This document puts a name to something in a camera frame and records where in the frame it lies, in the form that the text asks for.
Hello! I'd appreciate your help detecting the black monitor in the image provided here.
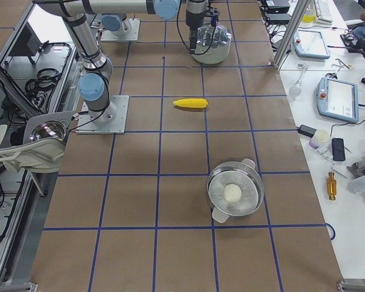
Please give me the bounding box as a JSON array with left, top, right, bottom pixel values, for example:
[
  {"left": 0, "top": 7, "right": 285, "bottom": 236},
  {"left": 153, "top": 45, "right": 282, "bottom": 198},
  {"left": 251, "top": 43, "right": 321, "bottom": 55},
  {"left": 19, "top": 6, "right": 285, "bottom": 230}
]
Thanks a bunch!
[{"left": 9, "top": 22, "right": 42, "bottom": 64}]

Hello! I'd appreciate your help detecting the black phone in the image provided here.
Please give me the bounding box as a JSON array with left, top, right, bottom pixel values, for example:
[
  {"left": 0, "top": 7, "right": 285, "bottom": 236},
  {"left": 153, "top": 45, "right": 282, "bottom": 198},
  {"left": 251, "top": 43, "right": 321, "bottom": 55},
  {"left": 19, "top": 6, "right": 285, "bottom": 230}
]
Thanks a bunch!
[{"left": 332, "top": 138, "right": 346, "bottom": 162}]

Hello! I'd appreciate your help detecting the aluminium frame post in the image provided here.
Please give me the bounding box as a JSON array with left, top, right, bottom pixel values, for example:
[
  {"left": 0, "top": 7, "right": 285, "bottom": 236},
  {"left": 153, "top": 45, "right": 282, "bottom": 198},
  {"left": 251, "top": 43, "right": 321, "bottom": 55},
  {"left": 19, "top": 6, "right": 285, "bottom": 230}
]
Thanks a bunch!
[{"left": 273, "top": 0, "right": 310, "bottom": 69}]

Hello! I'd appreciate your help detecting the white pot far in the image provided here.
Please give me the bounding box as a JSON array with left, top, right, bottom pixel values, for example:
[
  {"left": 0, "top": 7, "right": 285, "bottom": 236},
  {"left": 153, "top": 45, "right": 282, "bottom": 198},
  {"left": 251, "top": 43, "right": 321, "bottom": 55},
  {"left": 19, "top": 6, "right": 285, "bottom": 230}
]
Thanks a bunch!
[{"left": 193, "top": 43, "right": 231, "bottom": 64}]

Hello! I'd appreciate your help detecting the blue teach pendant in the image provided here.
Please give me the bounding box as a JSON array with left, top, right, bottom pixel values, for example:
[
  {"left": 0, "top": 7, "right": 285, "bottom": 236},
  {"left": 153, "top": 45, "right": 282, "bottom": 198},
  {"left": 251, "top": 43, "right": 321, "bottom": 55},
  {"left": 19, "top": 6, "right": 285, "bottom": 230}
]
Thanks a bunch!
[
  {"left": 316, "top": 77, "right": 359, "bottom": 123},
  {"left": 293, "top": 29, "right": 330, "bottom": 60}
]

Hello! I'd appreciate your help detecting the white plastic chair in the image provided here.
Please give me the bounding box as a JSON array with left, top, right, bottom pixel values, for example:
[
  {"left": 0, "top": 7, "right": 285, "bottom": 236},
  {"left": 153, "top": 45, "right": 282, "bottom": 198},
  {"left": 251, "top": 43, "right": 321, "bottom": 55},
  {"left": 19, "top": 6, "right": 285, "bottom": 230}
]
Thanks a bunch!
[{"left": 0, "top": 125, "right": 66, "bottom": 173}]

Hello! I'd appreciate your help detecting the near blue teach pendant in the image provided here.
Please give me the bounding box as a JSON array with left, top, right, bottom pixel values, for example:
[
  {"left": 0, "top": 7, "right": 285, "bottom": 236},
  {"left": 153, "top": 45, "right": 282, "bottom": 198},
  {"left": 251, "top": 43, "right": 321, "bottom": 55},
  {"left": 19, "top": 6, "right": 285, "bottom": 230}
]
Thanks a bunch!
[{"left": 316, "top": 77, "right": 359, "bottom": 123}]

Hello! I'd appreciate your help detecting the far blue teach pendant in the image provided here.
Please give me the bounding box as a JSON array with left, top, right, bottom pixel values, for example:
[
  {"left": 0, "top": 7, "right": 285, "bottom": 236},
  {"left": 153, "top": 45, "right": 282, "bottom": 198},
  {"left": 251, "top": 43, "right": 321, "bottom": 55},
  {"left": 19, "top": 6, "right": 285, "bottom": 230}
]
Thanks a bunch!
[{"left": 293, "top": 29, "right": 330, "bottom": 60}]

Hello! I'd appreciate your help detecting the black power adapter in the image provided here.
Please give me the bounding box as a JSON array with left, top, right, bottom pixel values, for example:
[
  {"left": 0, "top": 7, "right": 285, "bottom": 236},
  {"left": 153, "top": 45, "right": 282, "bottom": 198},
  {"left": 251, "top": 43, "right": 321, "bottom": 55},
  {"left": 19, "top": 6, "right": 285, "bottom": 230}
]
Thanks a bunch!
[{"left": 297, "top": 124, "right": 317, "bottom": 138}]

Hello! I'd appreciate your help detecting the yellow cup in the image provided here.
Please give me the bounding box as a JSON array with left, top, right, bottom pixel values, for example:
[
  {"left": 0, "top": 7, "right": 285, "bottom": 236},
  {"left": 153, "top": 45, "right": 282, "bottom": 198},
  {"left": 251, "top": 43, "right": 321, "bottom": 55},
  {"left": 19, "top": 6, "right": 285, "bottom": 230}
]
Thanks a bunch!
[{"left": 302, "top": 9, "right": 316, "bottom": 23}]

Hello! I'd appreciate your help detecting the yellow toy corn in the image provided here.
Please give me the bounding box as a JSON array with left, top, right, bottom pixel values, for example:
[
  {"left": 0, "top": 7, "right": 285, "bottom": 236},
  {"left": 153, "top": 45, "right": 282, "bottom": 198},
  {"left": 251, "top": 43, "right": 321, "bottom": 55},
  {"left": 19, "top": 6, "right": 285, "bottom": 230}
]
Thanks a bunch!
[{"left": 173, "top": 98, "right": 208, "bottom": 109}]

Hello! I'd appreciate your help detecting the white purple cup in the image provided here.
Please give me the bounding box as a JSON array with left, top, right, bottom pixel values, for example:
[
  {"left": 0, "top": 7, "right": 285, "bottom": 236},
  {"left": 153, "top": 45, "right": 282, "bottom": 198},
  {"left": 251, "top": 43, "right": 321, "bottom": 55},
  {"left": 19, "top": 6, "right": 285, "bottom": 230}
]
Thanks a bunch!
[{"left": 309, "top": 130, "right": 331, "bottom": 149}]

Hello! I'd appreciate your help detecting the gold brass fitting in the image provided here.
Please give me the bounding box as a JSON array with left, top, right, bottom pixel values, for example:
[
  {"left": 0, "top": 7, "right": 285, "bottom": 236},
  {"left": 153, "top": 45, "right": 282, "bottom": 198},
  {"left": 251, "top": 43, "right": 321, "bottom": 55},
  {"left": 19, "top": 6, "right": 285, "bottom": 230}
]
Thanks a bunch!
[{"left": 326, "top": 172, "right": 337, "bottom": 201}]

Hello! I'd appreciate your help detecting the white keyboard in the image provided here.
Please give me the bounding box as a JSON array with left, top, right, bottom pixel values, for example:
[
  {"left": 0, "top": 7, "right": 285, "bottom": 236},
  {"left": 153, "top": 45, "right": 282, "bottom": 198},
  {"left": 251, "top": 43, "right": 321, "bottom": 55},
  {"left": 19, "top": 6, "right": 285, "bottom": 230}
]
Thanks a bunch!
[{"left": 312, "top": 0, "right": 333, "bottom": 24}]

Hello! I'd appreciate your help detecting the steel bowl on stand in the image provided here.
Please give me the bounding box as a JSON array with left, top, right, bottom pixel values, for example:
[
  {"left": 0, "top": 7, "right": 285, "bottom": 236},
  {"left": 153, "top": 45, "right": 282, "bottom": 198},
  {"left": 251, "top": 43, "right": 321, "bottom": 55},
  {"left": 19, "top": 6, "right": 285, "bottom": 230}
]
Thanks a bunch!
[{"left": 29, "top": 120, "right": 66, "bottom": 142}]

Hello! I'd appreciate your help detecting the steel pot with glass lid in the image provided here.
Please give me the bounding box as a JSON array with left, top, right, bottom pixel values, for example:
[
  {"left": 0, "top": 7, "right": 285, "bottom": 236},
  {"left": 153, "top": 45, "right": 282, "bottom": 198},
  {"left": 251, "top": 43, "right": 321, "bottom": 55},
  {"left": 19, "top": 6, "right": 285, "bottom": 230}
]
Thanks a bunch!
[{"left": 207, "top": 158, "right": 265, "bottom": 223}]

